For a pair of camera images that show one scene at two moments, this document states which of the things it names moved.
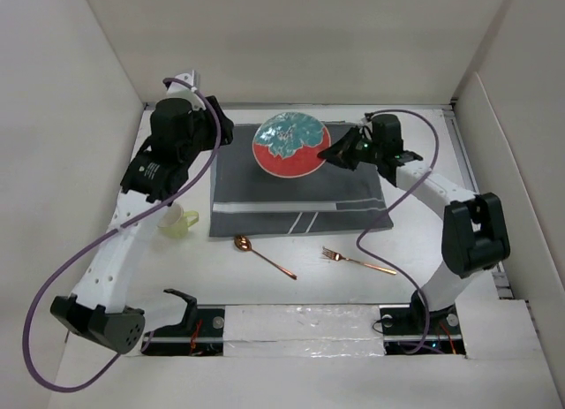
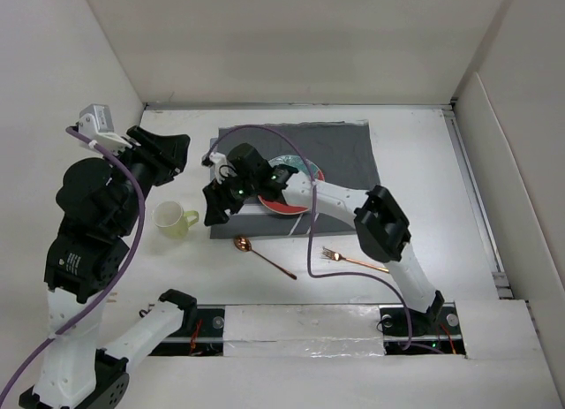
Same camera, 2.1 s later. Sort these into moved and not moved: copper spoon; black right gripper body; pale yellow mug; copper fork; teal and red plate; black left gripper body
Moved: teal and red plate; black left gripper body; black right gripper body
Not moved: pale yellow mug; copper spoon; copper fork
